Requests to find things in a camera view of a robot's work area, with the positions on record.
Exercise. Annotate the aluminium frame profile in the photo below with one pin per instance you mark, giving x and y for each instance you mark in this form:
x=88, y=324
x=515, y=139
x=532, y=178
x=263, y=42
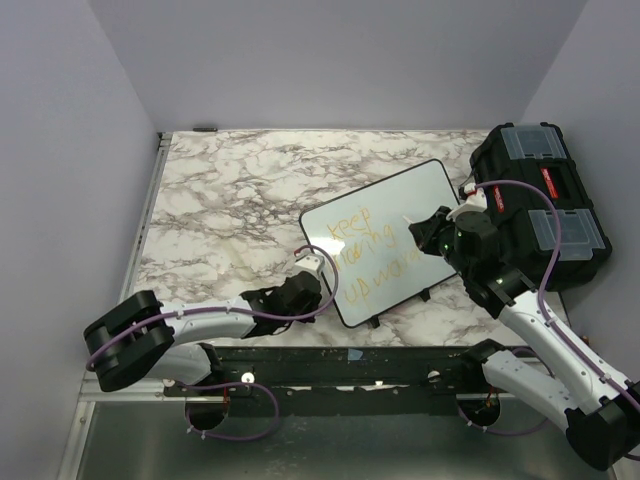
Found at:
x=122, y=222

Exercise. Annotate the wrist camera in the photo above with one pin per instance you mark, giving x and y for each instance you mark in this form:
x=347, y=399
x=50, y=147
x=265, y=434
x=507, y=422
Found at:
x=473, y=199
x=311, y=263

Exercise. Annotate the blue tape piece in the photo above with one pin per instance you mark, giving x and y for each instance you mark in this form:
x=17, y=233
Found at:
x=354, y=354

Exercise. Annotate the white whiteboard with black frame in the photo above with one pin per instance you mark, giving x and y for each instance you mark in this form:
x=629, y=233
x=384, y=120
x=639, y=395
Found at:
x=378, y=263

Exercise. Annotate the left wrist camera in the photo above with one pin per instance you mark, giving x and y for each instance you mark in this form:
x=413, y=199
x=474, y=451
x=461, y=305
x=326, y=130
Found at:
x=311, y=263

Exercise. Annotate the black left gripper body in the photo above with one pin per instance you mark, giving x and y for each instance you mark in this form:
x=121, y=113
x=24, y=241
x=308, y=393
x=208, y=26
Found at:
x=308, y=319

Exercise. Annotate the black plastic toolbox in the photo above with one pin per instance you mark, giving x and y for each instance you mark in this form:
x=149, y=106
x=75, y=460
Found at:
x=537, y=155

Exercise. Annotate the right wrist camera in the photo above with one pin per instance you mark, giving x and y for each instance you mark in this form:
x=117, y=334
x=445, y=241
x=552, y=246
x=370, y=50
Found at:
x=473, y=199

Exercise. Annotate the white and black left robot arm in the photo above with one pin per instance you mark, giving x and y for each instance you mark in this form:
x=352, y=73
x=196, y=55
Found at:
x=144, y=337

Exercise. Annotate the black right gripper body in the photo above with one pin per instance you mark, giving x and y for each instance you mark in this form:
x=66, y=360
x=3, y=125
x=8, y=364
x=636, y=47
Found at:
x=447, y=239

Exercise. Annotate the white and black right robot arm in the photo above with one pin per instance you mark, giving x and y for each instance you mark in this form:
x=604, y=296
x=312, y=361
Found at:
x=593, y=403

